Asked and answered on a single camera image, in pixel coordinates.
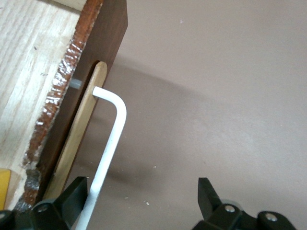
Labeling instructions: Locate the brown table cover sheet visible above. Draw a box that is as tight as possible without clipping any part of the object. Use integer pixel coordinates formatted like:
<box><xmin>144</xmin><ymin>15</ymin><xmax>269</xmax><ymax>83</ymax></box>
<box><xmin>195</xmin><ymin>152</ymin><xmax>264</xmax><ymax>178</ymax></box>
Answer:
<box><xmin>64</xmin><ymin>0</ymin><xmax>307</xmax><ymax>230</ymax></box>

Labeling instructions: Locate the yellow block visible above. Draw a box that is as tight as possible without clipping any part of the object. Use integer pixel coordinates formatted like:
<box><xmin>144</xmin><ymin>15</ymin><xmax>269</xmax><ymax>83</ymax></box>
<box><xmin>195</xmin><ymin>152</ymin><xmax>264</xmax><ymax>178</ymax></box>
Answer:
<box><xmin>0</xmin><ymin>168</ymin><xmax>12</xmax><ymax>209</ymax></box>

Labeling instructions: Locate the wooden drawer with white handle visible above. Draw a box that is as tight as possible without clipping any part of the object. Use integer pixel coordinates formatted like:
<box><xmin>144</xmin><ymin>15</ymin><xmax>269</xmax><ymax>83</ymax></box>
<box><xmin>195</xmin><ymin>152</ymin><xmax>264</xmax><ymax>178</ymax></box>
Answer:
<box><xmin>0</xmin><ymin>0</ymin><xmax>129</xmax><ymax>230</ymax></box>

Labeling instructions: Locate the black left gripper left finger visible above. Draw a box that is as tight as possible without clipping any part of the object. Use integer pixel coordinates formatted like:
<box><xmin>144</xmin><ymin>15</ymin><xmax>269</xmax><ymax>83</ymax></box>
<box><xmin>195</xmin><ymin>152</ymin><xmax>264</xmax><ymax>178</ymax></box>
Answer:
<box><xmin>16</xmin><ymin>177</ymin><xmax>87</xmax><ymax>230</ymax></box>

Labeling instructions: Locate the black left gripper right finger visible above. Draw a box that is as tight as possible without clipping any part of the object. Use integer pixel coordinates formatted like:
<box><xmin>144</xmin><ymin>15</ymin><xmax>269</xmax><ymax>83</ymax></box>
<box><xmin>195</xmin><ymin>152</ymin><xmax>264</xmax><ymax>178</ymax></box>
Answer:
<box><xmin>193</xmin><ymin>177</ymin><xmax>292</xmax><ymax>230</ymax></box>

